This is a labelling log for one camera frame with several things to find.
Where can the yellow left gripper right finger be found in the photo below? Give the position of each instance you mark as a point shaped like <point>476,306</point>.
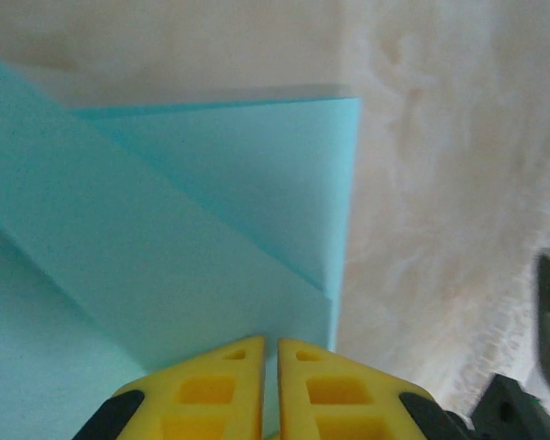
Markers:
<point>344,399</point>

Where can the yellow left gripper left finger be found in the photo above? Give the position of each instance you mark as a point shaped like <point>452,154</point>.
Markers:
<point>201,399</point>

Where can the light blue paper sheet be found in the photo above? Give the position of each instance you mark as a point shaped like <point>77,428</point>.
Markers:
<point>165,206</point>

